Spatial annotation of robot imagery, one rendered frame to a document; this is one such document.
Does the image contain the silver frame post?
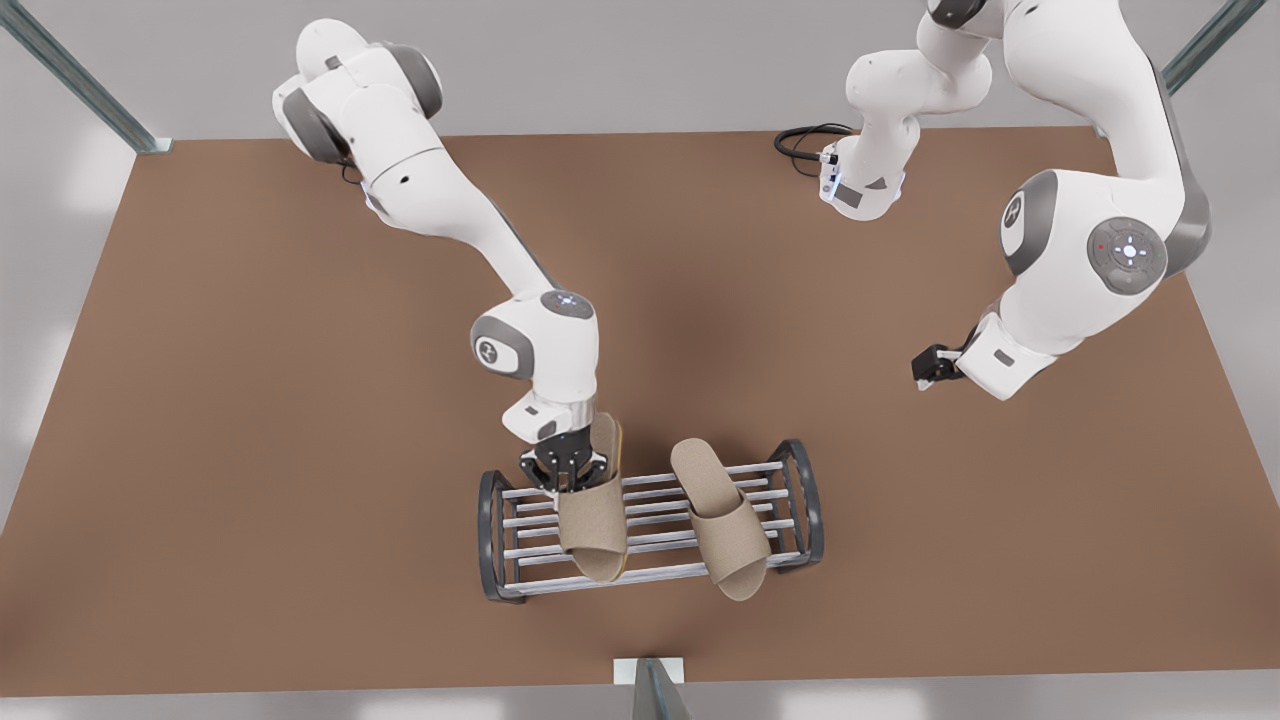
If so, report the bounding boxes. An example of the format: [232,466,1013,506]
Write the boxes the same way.
[0,0,174,156]
[1160,0,1269,97]
[612,657,695,720]

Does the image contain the beige slipper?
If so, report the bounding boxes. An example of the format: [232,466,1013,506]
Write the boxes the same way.
[555,412,630,585]
[669,437,773,603]

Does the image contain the metal shoe rack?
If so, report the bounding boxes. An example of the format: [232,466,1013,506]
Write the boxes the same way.
[477,438,826,604]

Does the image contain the black cable loop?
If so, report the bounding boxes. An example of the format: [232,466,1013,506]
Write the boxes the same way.
[774,123,857,179]

